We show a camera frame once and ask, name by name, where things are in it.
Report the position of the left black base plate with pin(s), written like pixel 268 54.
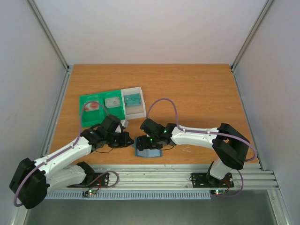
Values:
pixel 96 180

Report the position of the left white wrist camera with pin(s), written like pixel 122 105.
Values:
pixel 124 123

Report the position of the grey card in green bin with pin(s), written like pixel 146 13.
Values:
pixel 113 102

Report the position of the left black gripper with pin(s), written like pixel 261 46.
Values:
pixel 124 143

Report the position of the aluminium corner post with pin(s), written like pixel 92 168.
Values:
pixel 254 29
pixel 38 15

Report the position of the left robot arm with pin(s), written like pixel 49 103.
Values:
pixel 34 179

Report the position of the teal leather card holder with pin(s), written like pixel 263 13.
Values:
pixel 147 153

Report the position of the right small circuit board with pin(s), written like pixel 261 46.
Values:
pixel 217 192

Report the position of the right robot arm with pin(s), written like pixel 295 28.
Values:
pixel 230 146

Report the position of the white translucent plastic bin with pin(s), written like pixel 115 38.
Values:
pixel 133 112

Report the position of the teal cards in white bin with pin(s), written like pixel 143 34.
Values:
pixel 132 100

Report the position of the left small circuit board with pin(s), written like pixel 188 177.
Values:
pixel 89 193

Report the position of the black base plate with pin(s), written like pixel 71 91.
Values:
pixel 96 180
pixel 201 180

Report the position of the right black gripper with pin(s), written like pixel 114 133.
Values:
pixel 142 143

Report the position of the small circuit board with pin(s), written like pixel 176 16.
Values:
pixel 217 192
pixel 89 193

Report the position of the green plastic bin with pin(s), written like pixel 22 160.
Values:
pixel 95 117

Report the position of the grey slotted cable duct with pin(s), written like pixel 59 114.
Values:
pixel 132 195

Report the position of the left aluminium corner post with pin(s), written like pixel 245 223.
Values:
pixel 38 15

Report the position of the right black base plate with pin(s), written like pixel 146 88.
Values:
pixel 201 180

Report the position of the card with red circle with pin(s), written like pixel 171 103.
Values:
pixel 91 106

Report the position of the right aluminium corner post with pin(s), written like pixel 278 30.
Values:
pixel 254 29

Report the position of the aluminium front rail frame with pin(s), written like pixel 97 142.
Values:
pixel 176 177

